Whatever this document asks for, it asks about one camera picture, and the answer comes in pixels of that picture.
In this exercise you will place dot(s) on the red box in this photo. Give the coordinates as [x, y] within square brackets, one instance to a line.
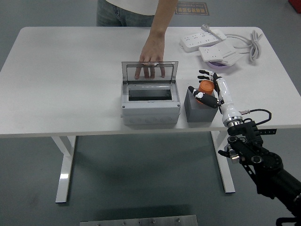
[296, 4]

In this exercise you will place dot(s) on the grey plastic junction box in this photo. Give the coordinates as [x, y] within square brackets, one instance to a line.
[150, 110]

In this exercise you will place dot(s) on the orange cylinder battery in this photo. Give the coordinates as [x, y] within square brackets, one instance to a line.
[206, 87]

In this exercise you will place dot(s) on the short white power strip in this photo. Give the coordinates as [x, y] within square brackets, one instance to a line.
[214, 51]

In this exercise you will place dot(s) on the person's left forearm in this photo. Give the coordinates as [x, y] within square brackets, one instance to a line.
[162, 18]

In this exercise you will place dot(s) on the white power plug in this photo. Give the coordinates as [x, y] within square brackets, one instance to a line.
[205, 27]

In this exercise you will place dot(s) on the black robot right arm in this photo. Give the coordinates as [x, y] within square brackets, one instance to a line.
[249, 139]

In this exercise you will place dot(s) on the white table leg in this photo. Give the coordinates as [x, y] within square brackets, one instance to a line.
[64, 164]
[225, 174]

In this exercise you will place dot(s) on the person's left hand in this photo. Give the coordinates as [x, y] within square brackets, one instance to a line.
[152, 49]

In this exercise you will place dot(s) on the purple round dish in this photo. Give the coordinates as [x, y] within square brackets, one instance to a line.
[218, 66]

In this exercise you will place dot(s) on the person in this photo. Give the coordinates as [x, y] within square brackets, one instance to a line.
[129, 11]

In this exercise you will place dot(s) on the brown floor sign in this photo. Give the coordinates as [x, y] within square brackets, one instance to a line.
[194, 8]

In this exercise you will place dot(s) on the grey holder block with hole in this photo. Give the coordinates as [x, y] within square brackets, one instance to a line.
[197, 114]

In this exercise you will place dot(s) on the black under-table control strip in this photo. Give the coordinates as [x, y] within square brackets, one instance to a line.
[269, 131]

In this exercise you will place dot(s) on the white flat socket panel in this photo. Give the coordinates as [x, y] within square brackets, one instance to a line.
[231, 60]

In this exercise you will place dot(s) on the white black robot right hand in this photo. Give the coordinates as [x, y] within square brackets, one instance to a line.
[224, 91]

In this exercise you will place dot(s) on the long white power strip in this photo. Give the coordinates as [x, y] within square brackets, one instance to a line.
[200, 41]

